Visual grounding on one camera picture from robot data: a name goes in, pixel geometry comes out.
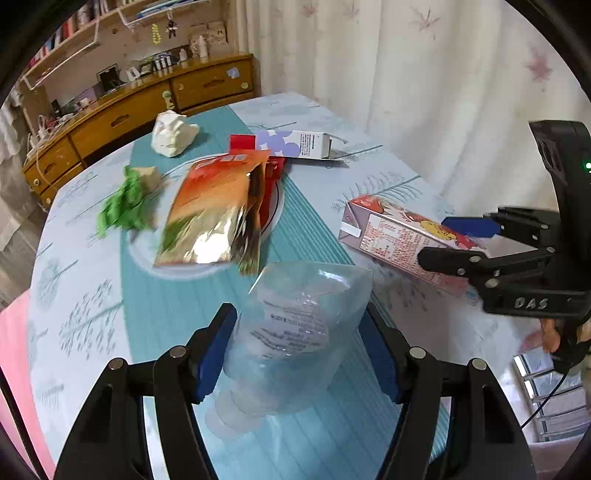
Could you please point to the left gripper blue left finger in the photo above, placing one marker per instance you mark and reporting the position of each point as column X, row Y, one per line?
column 108, row 439

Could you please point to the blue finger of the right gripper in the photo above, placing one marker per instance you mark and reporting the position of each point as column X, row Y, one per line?
column 530, row 267
column 525, row 225

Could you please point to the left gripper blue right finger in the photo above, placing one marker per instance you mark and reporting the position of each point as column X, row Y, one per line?
column 455, row 422

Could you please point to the red pink milk carton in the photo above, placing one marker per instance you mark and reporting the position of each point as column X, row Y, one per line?
column 395, row 235

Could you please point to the clear plastic bag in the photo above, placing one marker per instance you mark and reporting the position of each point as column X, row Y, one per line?
column 294, row 330

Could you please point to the purple white carton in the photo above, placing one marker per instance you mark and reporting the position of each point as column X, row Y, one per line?
column 296, row 144

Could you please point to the green paper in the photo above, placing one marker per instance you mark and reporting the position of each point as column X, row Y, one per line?
column 124, row 208

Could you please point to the orange foil snack bag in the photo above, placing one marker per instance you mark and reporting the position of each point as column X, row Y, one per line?
column 214, row 217

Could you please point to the white paper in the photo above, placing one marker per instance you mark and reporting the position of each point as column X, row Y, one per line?
column 171, row 135

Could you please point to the red cardboard piece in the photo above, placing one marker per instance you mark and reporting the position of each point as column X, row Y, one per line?
column 272, row 204

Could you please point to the person's right hand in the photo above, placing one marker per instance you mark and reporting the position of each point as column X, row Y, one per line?
column 551, row 336

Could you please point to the pink bed sheet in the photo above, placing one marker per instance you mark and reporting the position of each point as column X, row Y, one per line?
column 15, row 365

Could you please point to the tan crumpled paper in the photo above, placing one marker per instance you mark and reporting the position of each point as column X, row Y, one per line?
column 150, row 178

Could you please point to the wooden drawer cabinet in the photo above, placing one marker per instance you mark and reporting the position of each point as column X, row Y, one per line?
column 129, row 112

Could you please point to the wooden bookshelf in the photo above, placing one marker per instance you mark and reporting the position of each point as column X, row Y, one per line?
column 117, row 39

